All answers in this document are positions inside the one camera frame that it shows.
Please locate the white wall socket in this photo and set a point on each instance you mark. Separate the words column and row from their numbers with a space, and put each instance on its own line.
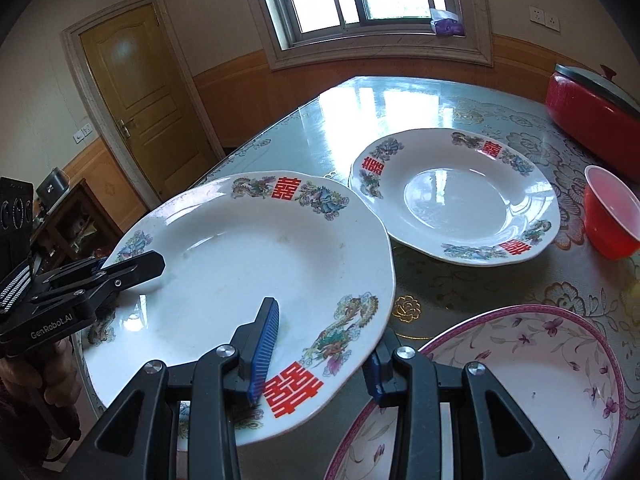
column 553, row 20
column 537, row 15

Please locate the red electric pot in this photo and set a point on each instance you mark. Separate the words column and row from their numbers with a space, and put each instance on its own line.
column 585, row 115

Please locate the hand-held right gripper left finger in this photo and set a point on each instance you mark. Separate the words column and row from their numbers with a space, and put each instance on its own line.
column 266, row 345

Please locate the white plate with dragon print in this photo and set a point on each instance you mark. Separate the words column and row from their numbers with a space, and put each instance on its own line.
column 450, row 195
column 225, row 270

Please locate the grey pot lid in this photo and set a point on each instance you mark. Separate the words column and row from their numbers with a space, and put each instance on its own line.
column 595, row 83

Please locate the person's left hand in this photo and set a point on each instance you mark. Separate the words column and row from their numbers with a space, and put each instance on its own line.
column 67, row 370

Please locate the red plastic bowl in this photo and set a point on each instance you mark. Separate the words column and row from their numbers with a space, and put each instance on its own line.
column 612, row 220

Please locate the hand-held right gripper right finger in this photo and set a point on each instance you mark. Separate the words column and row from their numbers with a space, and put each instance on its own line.
column 375, row 377

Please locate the purple cloth on windowsill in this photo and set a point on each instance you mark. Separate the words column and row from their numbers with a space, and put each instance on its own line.
column 446, row 25

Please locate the floral tablecloth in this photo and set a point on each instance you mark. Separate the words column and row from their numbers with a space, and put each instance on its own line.
column 450, row 285

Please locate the wooden door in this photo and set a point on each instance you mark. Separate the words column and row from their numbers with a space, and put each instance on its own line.
column 140, row 85

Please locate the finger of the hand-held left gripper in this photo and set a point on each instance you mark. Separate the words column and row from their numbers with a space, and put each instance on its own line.
column 135, row 267
column 85, row 302

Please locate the black box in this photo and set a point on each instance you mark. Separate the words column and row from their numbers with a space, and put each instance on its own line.
column 52, row 187

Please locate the pink-rimmed floral bowl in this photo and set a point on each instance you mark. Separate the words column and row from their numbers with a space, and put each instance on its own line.
column 540, row 385

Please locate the dark wooden cabinet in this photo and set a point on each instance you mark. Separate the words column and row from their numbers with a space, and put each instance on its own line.
column 85, row 215

